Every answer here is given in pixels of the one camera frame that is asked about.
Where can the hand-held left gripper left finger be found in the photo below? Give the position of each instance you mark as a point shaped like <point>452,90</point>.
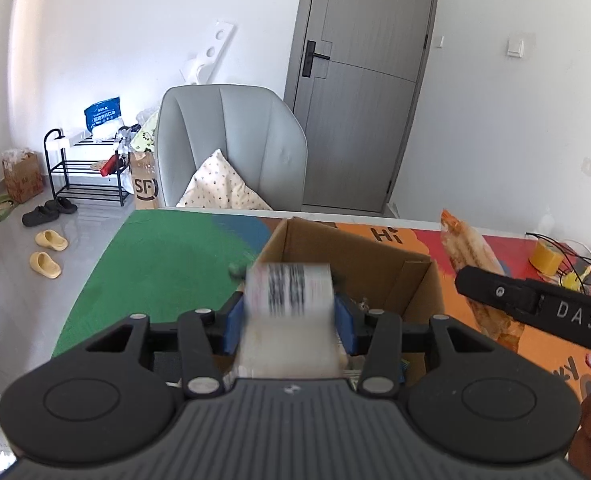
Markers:
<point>233,325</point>

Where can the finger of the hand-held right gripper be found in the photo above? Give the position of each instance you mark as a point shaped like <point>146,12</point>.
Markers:
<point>495,292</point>

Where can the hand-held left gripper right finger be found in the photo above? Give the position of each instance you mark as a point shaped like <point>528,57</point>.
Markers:
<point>345,325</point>

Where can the orange cracker packet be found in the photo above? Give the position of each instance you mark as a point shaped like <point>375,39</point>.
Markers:
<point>468,255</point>

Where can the white sandwich packet black label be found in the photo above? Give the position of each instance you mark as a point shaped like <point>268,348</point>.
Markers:
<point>290,310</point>

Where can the brown cardboard box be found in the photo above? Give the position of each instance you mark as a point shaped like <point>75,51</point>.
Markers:
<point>350,265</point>

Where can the yellow plastic packet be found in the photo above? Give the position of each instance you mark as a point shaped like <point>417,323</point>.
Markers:
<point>575,281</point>

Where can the yellow tape roll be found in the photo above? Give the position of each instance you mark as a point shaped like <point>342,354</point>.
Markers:
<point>546,257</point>

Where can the white plastic bottle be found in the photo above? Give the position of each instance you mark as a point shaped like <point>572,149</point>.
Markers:
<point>547,222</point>

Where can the white dotted pillow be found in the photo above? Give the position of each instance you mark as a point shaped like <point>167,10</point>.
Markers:
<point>220,185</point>

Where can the brown printed carton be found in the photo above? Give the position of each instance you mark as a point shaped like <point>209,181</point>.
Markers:
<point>144,185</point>

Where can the yellow slipper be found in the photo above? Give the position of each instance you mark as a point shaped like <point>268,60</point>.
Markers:
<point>45,265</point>
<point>52,241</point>

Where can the grey upholstered chair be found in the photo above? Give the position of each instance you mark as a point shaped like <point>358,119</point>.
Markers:
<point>235,125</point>

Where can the red cloth item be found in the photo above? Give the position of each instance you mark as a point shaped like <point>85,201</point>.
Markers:
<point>109,165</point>

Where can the black slipper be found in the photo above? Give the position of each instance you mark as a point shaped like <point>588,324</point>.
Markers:
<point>39,216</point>
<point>62,205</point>

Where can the yellow green patterned bag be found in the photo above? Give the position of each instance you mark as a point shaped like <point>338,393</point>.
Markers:
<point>145,132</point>

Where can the grey door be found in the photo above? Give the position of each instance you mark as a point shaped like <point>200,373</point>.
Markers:
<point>365,110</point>

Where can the black shoe rack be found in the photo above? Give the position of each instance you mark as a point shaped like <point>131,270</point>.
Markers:
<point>85,165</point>

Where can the white plastic bag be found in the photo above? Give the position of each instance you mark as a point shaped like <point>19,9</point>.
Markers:
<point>107,130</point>

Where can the blue plastic bag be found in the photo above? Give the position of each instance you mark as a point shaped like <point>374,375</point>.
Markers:
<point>102,114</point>

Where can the small taped carton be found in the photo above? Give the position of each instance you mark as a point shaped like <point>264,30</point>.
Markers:
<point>22,177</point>

